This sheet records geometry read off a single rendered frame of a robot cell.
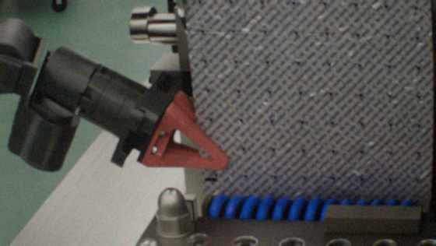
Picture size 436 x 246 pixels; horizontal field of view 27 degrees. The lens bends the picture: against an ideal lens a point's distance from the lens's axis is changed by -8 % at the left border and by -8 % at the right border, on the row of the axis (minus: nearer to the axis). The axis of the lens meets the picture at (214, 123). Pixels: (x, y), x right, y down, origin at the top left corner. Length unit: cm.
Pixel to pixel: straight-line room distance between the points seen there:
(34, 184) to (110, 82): 249
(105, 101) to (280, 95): 17
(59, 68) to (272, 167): 23
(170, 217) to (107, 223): 33
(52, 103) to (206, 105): 17
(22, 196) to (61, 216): 210
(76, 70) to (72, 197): 38
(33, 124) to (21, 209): 229
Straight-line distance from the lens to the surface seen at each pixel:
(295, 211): 90
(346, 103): 88
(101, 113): 91
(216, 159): 92
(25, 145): 97
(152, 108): 89
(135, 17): 99
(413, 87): 86
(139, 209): 122
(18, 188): 340
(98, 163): 136
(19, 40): 92
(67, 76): 92
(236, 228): 89
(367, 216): 86
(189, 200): 90
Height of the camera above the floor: 147
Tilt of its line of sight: 23 degrees down
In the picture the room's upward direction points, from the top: 5 degrees counter-clockwise
